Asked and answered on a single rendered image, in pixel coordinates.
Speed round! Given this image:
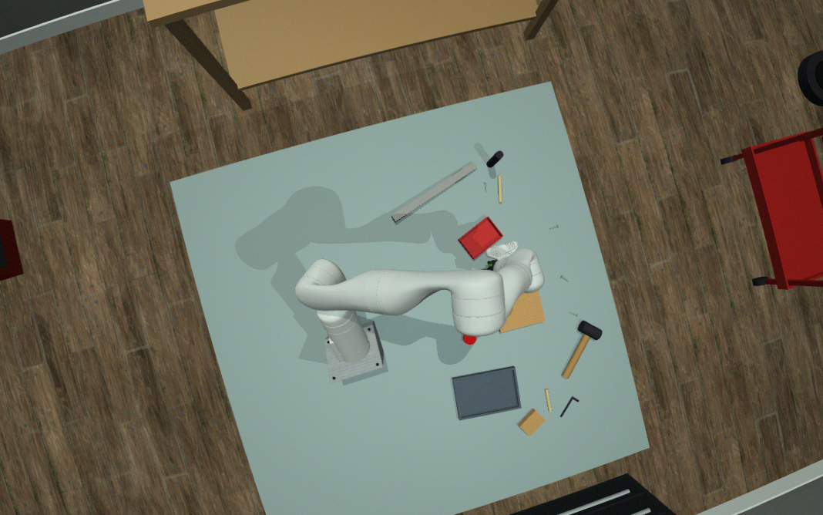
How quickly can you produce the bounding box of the red open tray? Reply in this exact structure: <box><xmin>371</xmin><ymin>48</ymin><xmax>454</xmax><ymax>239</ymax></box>
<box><xmin>458</xmin><ymin>216</ymin><xmax>503</xmax><ymax>259</ymax></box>

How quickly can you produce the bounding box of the light brown wooden board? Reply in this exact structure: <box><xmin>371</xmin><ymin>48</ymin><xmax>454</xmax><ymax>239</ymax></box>
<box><xmin>499</xmin><ymin>291</ymin><xmax>545</xmax><ymax>332</ymax></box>

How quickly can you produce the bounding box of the tan rectangular block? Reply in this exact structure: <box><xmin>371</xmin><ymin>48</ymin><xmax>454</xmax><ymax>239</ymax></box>
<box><xmin>518</xmin><ymin>409</ymin><xmax>545</xmax><ymax>436</ymax></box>

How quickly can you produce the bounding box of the black mallet with wooden handle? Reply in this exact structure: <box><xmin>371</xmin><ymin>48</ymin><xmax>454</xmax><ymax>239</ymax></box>
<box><xmin>562</xmin><ymin>321</ymin><xmax>603</xmax><ymax>379</ymax></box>

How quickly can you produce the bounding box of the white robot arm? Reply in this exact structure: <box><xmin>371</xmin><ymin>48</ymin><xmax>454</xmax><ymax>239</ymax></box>
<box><xmin>295</xmin><ymin>241</ymin><xmax>545</xmax><ymax>363</ymax></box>

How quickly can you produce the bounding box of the black cylinder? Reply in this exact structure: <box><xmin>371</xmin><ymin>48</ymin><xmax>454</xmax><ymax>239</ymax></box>
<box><xmin>486</xmin><ymin>151</ymin><xmax>503</xmax><ymax>167</ymax></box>

